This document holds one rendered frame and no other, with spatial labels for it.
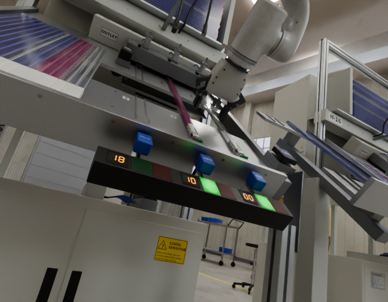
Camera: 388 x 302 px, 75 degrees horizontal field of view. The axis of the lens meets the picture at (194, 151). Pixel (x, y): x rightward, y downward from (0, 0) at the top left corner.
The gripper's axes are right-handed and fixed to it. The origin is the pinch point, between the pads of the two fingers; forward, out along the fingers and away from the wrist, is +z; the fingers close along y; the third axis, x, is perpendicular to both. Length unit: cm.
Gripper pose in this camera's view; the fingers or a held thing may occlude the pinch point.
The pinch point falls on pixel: (209, 109)
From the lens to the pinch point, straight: 78.3
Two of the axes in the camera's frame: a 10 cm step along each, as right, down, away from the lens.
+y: -8.8, -3.0, -3.8
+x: 1.2, 6.2, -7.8
